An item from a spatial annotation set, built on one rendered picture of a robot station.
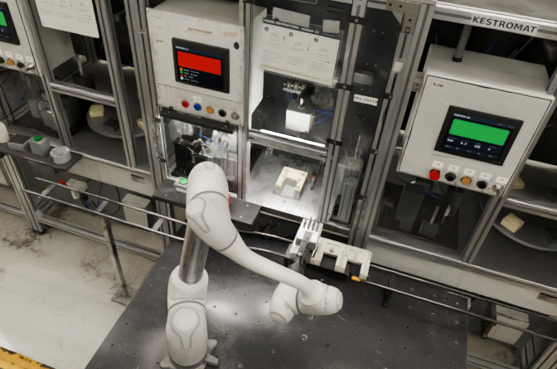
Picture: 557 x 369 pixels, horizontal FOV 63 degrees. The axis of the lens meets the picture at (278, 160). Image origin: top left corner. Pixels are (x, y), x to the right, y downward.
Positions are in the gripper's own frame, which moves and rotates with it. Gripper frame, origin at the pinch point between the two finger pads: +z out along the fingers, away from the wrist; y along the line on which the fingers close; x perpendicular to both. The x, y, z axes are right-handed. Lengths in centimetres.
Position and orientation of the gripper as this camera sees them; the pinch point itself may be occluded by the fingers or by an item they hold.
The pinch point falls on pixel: (306, 240)
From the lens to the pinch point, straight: 207.9
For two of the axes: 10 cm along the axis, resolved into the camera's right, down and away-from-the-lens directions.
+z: 3.1, -6.0, 7.4
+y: 0.6, -7.6, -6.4
